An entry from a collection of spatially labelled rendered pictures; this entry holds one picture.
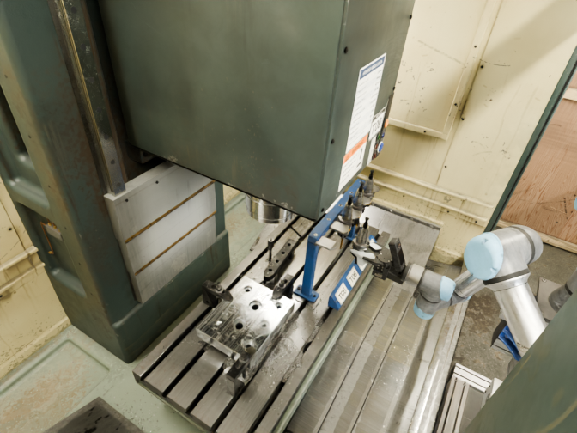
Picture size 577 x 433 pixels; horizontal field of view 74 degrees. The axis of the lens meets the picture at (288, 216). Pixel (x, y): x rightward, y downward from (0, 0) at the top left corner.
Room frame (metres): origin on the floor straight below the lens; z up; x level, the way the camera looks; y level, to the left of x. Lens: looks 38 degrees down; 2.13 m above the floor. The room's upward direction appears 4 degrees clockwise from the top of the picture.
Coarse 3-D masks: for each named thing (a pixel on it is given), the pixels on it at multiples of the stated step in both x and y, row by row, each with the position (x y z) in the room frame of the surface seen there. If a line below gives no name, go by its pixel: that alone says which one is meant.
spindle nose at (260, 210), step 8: (248, 200) 0.88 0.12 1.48; (256, 200) 0.86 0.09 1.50; (248, 208) 0.89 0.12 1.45; (256, 208) 0.86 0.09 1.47; (264, 208) 0.85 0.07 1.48; (272, 208) 0.85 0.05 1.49; (280, 208) 0.86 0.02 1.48; (256, 216) 0.86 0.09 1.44; (264, 216) 0.85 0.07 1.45; (272, 216) 0.85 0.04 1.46; (280, 216) 0.86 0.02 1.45; (288, 216) 0.87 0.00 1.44
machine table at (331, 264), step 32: (288, 224) 1.50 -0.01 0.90; (256, 256) 1.25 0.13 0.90; (320, 256) 1.28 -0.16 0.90; (352, 256) 1.30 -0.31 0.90; (224, 288) 1.05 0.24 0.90; (320, 288) 1.09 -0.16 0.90; (192, 320) 0.88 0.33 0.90; (160, 352) 0.74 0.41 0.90; (192, 352) 0.75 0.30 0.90; (288, 352) 0.78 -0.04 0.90; (320, 352) 0.81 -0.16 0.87; (160, 384) 0.62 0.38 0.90; (192, 384) 0.63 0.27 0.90; (224, 384) 0.64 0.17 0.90; (256, 384) 0.65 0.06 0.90; (288, 384) 0.66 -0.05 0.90; (192, 416) 0.54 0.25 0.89; (224, 416) 0.55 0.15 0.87; (256, 416) 0.55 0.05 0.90; (288, 416) 0.57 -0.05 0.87
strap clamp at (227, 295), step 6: (204, 282) 0.98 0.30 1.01; (210, 282) 0.98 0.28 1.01; (204, 288) 0.96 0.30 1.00; (210, 288) 0.95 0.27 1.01; (216, 288) 0.94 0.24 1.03; (222, 288) 0.95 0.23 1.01; (204, 294) 0.96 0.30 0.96; (210, 294) 0.97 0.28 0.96; (216, 294) 0.93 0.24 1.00; (222, 294) 0.93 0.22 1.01; (228, 294) 0.93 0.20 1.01; (204, 300) 0.96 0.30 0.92; (210, 300) 0.95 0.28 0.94; (216, 300) 0.97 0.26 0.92; (228, 300) 0.91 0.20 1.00; (210, 306) 0.95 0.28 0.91
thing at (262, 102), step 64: (128, 0) 0.98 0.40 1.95; (192, 0) 0.88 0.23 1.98; (256, 0) 0.81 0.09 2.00; (320, 0) 0.75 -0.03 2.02; (384, 0) 0.89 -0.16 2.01; (128, 64) 1.00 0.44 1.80; (192, 64) 0.89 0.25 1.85; (256, 64) 0.81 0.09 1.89; (320, 64) 0.74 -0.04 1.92; (384, 64) 0.98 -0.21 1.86; (128, 128) 1.02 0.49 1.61; (192, 128) 0.90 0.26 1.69; (256, 128) 0.81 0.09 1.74; (320, 128) 0.73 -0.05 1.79; (256, 192) 0.81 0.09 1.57; (320, 192) 0.73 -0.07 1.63
